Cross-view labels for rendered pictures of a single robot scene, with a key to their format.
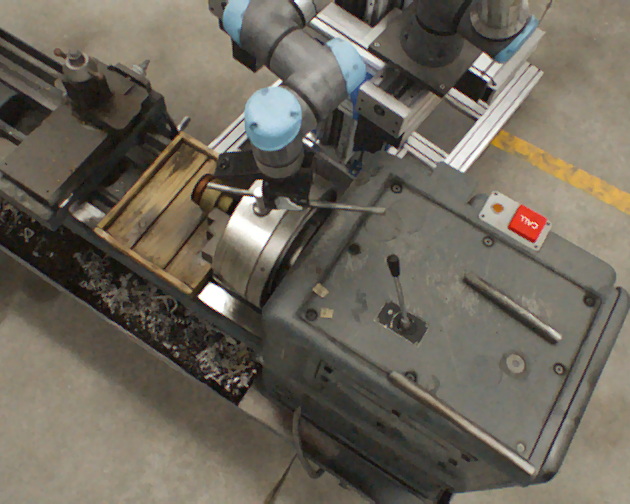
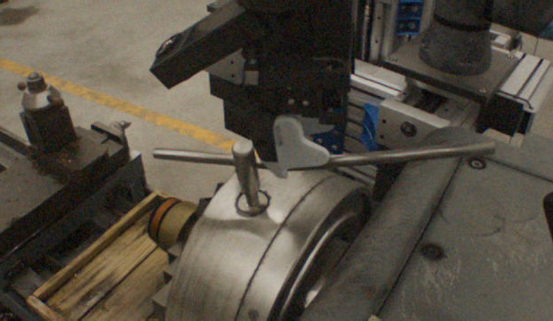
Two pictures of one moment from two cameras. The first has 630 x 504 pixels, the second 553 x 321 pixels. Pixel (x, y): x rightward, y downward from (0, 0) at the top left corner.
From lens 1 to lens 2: 0.73 m
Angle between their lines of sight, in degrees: 28
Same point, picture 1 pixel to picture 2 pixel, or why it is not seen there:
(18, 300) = not seen: outside the picture
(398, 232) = (502, 221)
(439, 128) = not seen: hidden behind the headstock
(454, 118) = not seen: hidden behind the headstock
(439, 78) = (475, 84)
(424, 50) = (452, 53)
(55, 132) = (8, 183)
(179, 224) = (142, 295)
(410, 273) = (549, 285)
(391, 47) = (410, 61)
